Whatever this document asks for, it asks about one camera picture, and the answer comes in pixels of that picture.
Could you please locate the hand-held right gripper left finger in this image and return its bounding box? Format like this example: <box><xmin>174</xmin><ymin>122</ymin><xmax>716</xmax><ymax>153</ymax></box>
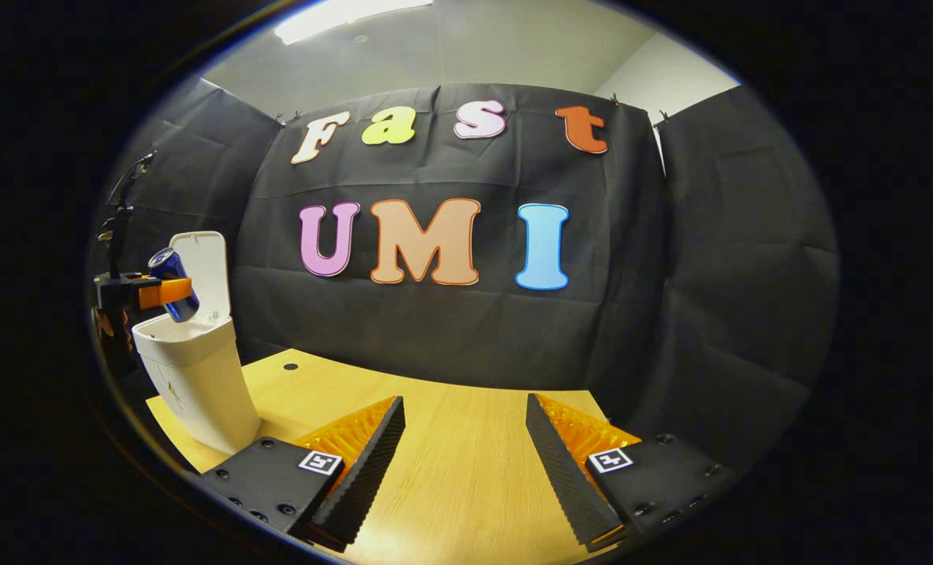
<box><xmin>191</xmin><ymin>395</ymin><xmax>406</xmax><ymax>554</ymax></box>

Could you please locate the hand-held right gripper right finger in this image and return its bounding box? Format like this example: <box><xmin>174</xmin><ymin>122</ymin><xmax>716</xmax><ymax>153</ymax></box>
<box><xmin>524</xmin><ymin>393</ymin><xmax>749</xmax><ymax>554</ymax></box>

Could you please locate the blue pop can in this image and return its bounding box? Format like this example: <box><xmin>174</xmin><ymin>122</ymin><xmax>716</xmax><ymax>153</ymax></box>
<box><xmin>148</xmin><ymin>247</ymin><xmax>201</xmax><ymax>323</ymax></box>

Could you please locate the white desktop garbage bin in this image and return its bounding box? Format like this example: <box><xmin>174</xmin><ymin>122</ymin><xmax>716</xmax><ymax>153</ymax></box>
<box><xmin>132</xmin><ymin>231</ymin><xmax>263</xmax><ymax>456</ymax></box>

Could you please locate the wooden desktop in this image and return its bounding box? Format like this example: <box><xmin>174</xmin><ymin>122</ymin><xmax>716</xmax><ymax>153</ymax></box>
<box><xmin>146</xmin><ymin>348</ymin><xmax>643</xmax><ymax>565</ymax></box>

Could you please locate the black backdrop cloth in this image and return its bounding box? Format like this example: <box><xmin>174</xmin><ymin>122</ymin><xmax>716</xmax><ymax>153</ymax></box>
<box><xmin>89</xmin><ymin>75</ymin><xmax>842</xmax><ymax>472</ymax></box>

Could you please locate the ceiling light panel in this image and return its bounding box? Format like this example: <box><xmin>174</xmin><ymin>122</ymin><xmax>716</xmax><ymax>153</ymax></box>
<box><xmin>274</xmin><ymin>0</ymin><xmax>436</xmax><ymax>46</ymax></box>

